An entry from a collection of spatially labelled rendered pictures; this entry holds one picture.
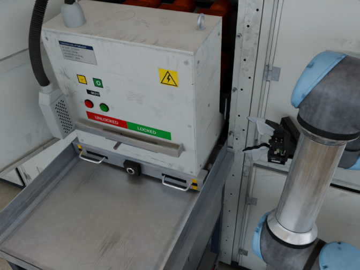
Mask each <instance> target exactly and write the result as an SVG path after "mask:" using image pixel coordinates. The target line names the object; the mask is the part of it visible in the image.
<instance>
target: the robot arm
mask: <svg viewBox="0 0 360 270"><path fill-rule="evenodd" d="M291 105H292V106H294V107H295V108H296V109H297V108H299V112H298V115H297V123H298V125H299V126H300V127H301V128H302V130H301V133H300V132H299V131H298V129H297V128H296V127H295V125H294V123H293V122H292V120H291V119H290V117H289V116H288V117H283V118H281V122H280V124H278V123H276V122H273V121H270V120H267V119H262V118H258V117H250V116H248V117H247V119H248V120H250V121H251V122H253V123H256V125H257V129H258V132H259V133H260V134H261V135H264V134H265V133H266V134H268V135H270V137H271V139H269V141H268V143H269V144H267V143H262V144H260V145H258V146H252V147H247V148H245V149H244V150H242V152H244V153H250V154H252V159H253V161H258V160H259V159H260V157H261V156H262V155H264V154H267V157H268V162H271V163H276V164H282V165H285V162H287V161H288V159H292V162H291V165H290V168H289V172H288V175H287V179H286V182H285V184H284V188H283V191H282V194H281V198H280V201H279V204H278V207H277V208H275V209H273V210H271V211H270V212H267V213H265V214H264V215H263V216H262V217H261V219H260V220H259V222H258V224H257V226H256V230H255V231H254V234H253V238H252V249H253V252H254V253H255V255H257V256H258V257H259V258H261V259H262V260H263V262H265V263H267V264H270V265H271V266H273V267H274V268H276V269H277V270H360V250H359V249H358V248H356V247H354V246H353V245H351V244H348V243H345V242H338V243H337V242H330V243H326V242H325V241H323V240H321V239H320V238H318V237H317V234H318V229H317V226H316V224H315V220H316V218H317V215H318V213H319V210H320V208H321V206H322V203H323V201H324V198H325V195H326V193H327V191H328V188H329V186H330V183H331V181H332V178H333V176H334V174H335V171H336V169H337V167H339V168H343V169H349V170H360V58H357V57H352V56H349V55H348V54H339V53H336V52H331V51H323V52H321V53H319V54H317V55H316V56H315V57H314V58H313V59H312V60H311V61H310V62H309V64H308V65H307V66H306V68H305V69H304V71H303V72H302V74H301V76H300V78H299V79H298V81H297V83H296V86H295V88H294V90H293V93H292V96H291ZM272 160H275V161H280V163H279V162H273V161H272Z"/></svg>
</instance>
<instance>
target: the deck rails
mask: <svg viewBox="0 0 360 270"><path fill-rule="evenodd" d="M76 138H77V137H76ZM76 138H75V139H76ZM75 139H74V140H75ZM74 140H73V141H74ZM73 141H72V142H73ZM72 142H71V143H70V144H69V145H68V146H67V147H66V148H65V149H64V150H62V151H61V152H60V153H59V154H58V155H57V156H56V157H55V158H54V159H53V160H52V161H51V162H50V163H49V164H48V165H47V166H46V167H45V168H44V169H43V170H42V171H41V172H40V173H39V174H38V175H37V176H36V177H35V178H34V179H33V180H32V181H31V182H30V183H29V184H28V185H27V186H26V187H25V188H24V189H23V190H22V191H21V192H20V193H19V194H18V195H17V196H16V197H15V198H14V199H13V200H12V201H11V202H10V203H9V204H8V205H7V206H6V207H5V208H4V209H3V210H2V211H1V212H0V245H1V244H2V243H3V242H4V241H5V240H6V239H7V238H8V237H9V236H10V235H11V234H12V233H13V231H14V230H15V229H16V228H17V227H18V226H19V225H20V224H21V223H22V222H23V220H24V219H25V218H27V217H28V215H29V214H30V213H31V212H32V211H33V210H34V209H35V207H36V206H37V205H38V204H39V203H40V202H41V201H42V200H43V199H44V198H45V197H46V196H47V195H48V194H49V192H50V191H51V190H52V189H53V188H54V187H55V186H56V185H57V184H58V183H59V182H60V181H61V180H62V179H63V178H64V176H65V175H66V174H67V173H68V172H69V171H70V170H71V169H72V168H73V167H74V166H75V165H76V164H77V163H78V161H79V160H80V158H79V154H78V153H76V150H75V148H74V146H73V143H72ZM226 150H227V139H226V140H225V142H224V144H223V146H222V148H221V149H217V151H216V153H215V155H214V157H213V159H212V161H211V163H214V164H213V166H212V168H211V170H210V172H209V174H208V176H207V179H206V181H205V183H204V185H203V187H202V189H201V191H198V190H197V191H196V193H195V195H194V197H193V199H192V201H191V203H190V205H189V207H188V209H187V211H186V213H185V215H184V217H183V219H182V221H181V223H180V225H179V227H178V229H177V231H176V232H175V234H174V236H173V238H172V240H171V242H170V244H169V246H168V248H167V250H166V252H165V254H164V256H163V258H162V260H161V262H160V264H159V266H158V268H157V270H172V269H173V267H174V265H175V262H176V260H177V258H178V256H179V254H180V252H181V250H182V248H183V245H184V243H185V241H186V239H187V237H188V235H189V233H190V231H191V228H192V226H193V224H194V222H195V220H196V218H197V216H198V214H199V211H200V209H201V207H202V205H203V203H204V201H205V199H206V197H207V194H208V192H209V190H210V188H211V186H212V184H213V182H214V180H215V178H216V175H217V173H218V171H219V169H220V167H221V164H222V162H223V160H224V158H225V156H226V154H227V151H226Z"/></svg>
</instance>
